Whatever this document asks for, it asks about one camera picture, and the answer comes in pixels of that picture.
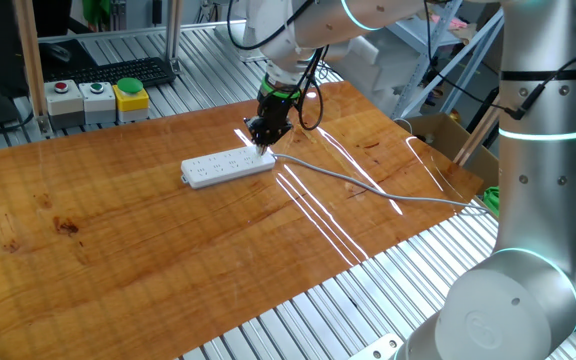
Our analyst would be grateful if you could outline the white machine pedestal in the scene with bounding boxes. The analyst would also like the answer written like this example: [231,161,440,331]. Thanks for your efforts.
[213,0,270,64]

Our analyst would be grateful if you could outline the small green button control box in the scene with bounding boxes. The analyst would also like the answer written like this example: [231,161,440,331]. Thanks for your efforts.
[78,81,118,126]

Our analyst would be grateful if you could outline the white foam blocks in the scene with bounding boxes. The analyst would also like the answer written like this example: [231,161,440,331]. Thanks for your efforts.
[340,34,425,114]

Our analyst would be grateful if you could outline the red button control box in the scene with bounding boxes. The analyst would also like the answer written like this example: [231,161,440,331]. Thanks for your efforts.
[43,79,86,131]

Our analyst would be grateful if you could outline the black keyboard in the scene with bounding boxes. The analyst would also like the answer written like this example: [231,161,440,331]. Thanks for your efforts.
[42,56,178,91]

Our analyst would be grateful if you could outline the hanging green fabric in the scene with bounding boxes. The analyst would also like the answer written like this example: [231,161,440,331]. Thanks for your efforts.
[81,0,112,29]

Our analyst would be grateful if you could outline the black computer mouse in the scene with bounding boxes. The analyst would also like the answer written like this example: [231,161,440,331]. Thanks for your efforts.
[41,43,73,64]

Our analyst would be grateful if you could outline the aluminium frame rail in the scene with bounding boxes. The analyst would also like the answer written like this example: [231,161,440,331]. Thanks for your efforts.
[37,19,247,45]

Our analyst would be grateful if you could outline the green cloth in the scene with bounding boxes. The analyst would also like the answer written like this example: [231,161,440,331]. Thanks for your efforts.
[482,185,501,218]

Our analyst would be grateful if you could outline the yellow box green mushroom button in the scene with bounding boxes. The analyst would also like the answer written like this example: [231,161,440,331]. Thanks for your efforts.
[112,77,151,124]

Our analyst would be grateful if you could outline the wood grain table mat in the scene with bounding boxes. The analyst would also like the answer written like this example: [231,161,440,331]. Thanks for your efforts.
[0,81,485,360]

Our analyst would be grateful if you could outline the slanted copper frame bar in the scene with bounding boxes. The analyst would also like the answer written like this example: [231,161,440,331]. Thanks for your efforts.
[452,93,502,167]

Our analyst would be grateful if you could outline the cardboard box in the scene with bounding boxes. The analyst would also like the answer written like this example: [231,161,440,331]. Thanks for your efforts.
[396,112,501,195]

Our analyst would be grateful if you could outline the copper coloured frame post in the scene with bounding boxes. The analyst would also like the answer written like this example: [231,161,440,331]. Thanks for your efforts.
[12,0,53,137]

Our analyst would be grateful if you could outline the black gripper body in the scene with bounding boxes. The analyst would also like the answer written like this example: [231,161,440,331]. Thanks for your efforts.
[243,92,298,146]

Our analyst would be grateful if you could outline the pink item on shelf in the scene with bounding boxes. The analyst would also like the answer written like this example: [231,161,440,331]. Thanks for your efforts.
[428,11,470,32]

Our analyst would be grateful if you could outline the white metal shelf rack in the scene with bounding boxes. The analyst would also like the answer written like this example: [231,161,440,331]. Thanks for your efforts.
[386,0,505,121]

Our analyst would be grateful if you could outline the aluminium frame post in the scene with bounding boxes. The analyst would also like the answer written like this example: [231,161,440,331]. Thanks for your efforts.
[164,0,185,75]

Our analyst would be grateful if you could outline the silver corner bracket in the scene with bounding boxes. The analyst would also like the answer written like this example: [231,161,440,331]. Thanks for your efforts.
[347,333,406,360]

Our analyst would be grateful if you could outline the white power strip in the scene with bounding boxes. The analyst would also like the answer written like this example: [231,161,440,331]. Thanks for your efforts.
[180,145,277,190]

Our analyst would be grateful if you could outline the thin grey power strip cable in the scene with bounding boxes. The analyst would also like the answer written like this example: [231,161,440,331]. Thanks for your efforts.
[271,152,499,218]

